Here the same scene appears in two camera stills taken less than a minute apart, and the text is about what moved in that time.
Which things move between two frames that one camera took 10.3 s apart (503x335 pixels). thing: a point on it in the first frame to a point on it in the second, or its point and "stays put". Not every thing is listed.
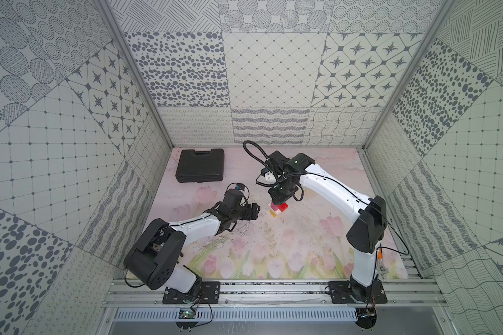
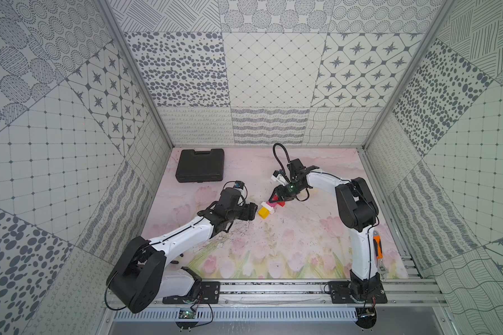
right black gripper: (278, 199) to (286, 197)
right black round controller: (366, 317) stays put
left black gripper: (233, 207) stays put
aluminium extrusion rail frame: (130, 293) stays put
